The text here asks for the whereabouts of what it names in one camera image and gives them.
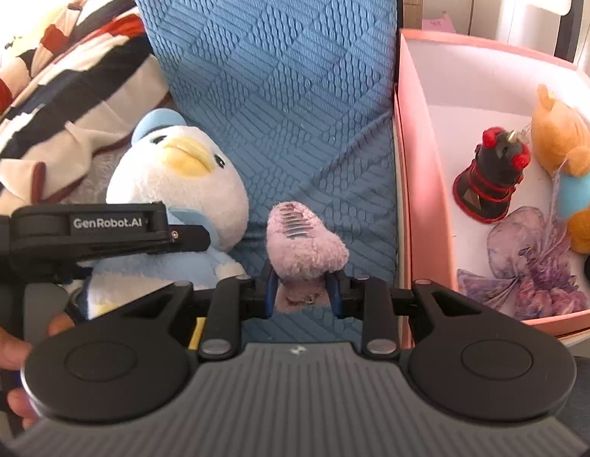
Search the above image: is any black and red toy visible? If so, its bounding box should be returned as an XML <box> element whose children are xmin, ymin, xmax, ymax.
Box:
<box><xmin>453</xmin><ymin>127</ymin><xmax>533</xmax><ymax>224</ymax></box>

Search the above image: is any striped blanket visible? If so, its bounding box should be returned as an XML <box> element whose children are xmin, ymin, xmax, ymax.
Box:
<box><xmin>0</xmin><ymin>0</ymin><xmax>173</xmax><ymax>216</ymax></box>

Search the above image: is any white and blue duck plush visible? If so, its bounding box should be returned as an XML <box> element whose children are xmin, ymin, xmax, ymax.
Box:
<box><xmin>67</xmin><ymin>109</ymin><xmax>251</xmax><ymax>349</ymax></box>

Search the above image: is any pink box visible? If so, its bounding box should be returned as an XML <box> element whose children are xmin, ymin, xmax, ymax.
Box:
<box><xmin>392</xmin><ymin>29</ymin><xmax>590</xmax><ymax>348</ymax></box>

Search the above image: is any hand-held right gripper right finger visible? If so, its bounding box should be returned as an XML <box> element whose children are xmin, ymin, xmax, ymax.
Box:
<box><xmin>329</xmin><ymin>270</ymin><xmax>472</xmax><ymax>361</ymax></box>

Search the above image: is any brown bear plush toy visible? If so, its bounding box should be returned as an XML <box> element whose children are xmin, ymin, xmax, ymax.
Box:
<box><xmin>531</xmin><ymin>84</ymin><xmax>590</xmax><ymax>254</ymax></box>

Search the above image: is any person's left hand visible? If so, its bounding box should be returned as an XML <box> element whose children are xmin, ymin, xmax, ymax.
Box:
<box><xmin>0</xmin><ymin>313</ymin><xmax>77</xmax><ymax>431</ymax></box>

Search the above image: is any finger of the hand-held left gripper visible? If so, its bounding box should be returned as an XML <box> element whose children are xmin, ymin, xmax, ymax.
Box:
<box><xmin>166</xmin><ymin>225</ymin><xmax>213</xmax><ymax>254</ymax></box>

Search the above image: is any pink fluffy hair clip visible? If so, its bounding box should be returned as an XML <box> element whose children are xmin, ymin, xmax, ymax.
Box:
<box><xmin>266</xmin><ymin>201</ymin><xmax>349</xmax><ymax>315</ymax></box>

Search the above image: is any blue quilted chair cushion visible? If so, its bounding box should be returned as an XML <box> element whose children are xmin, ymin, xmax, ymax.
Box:
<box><xmin>126</xmin><ymin>0</ymin><xmax>410</xmax><ymax>344</ymax></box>

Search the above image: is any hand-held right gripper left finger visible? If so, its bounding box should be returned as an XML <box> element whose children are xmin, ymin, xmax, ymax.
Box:
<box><xmin>116</xmin><ymin>262</ymin><xmax>277</xmax><ymax>360</ymax></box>

